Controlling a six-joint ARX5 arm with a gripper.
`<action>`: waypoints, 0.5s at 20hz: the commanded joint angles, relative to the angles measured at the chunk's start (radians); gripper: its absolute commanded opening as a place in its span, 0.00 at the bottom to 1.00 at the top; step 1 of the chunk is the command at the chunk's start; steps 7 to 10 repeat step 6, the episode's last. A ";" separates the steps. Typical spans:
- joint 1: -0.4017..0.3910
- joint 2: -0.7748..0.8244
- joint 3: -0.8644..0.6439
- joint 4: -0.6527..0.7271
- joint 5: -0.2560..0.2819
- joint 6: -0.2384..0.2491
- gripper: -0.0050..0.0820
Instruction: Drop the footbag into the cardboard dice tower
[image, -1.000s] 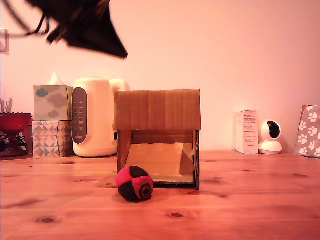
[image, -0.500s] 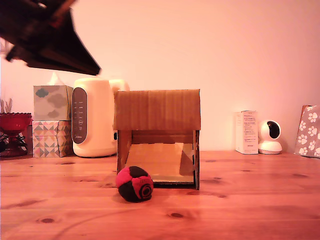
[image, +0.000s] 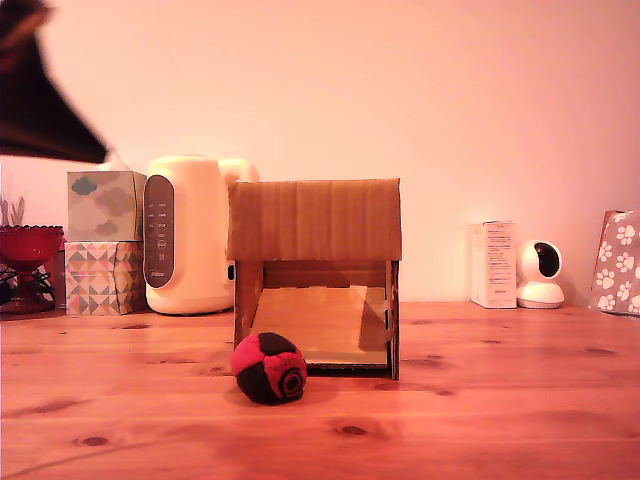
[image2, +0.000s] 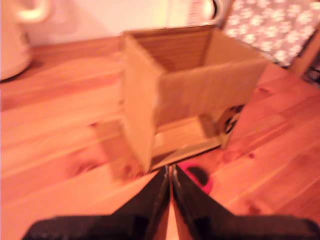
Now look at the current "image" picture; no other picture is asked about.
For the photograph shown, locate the red and black footbag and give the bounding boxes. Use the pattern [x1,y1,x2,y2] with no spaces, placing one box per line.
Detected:
[230,331,309,406]

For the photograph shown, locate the cardboard dice tower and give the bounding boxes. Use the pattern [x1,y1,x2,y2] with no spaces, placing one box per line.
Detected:
[225,177,403,381]

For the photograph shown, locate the dried plant stems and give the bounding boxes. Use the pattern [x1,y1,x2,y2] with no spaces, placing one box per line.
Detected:
[0,196,26,227]

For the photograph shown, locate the white tissue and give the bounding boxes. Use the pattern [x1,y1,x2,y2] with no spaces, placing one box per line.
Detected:
[99,149,132,173]

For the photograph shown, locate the cloud print tissue box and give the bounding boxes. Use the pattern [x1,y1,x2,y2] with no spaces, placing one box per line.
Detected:
[65,169,147,243]

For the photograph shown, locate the geometric print tissue box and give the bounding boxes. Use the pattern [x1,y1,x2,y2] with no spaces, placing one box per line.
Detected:
[63,240,146,316]

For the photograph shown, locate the white electric kettle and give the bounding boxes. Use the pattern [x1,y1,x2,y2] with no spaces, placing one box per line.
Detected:
[143,154,261,316]

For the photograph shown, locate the white printed carton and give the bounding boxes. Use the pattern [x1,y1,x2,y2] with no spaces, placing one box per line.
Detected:
[468,220,518,310]

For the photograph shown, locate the grey paw print bag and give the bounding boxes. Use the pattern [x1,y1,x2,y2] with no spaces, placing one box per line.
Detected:
[587,209,640,316]

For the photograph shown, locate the red glass pedestal bowl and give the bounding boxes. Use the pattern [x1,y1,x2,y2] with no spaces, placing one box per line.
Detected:
[0,224,65,315]

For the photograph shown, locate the black tangled wire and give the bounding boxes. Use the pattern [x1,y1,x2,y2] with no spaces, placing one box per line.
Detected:
[0,267,56,304]

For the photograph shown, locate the small white round camera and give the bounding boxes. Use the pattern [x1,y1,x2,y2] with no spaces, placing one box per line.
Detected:
[515,239,566,309]

